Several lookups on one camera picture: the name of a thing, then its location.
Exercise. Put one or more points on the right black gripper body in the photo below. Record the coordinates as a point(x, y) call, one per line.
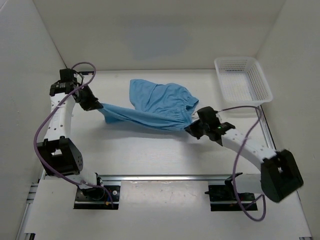
point(203, 126)

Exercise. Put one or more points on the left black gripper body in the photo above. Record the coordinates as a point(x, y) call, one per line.
point(81, 88)

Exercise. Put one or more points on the light blue shorts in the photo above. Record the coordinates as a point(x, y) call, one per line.
point(164, 107)

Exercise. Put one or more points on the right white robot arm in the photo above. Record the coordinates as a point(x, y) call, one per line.
point(279, 174)

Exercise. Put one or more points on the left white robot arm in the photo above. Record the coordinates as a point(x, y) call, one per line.
point(57, 153)

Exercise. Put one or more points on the white plastic mesh basket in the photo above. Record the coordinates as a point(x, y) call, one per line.
point(242, 81)

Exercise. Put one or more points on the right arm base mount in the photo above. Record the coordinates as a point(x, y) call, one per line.
point(222, 197)

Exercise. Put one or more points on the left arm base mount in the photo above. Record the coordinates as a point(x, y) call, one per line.
point(97, 198)

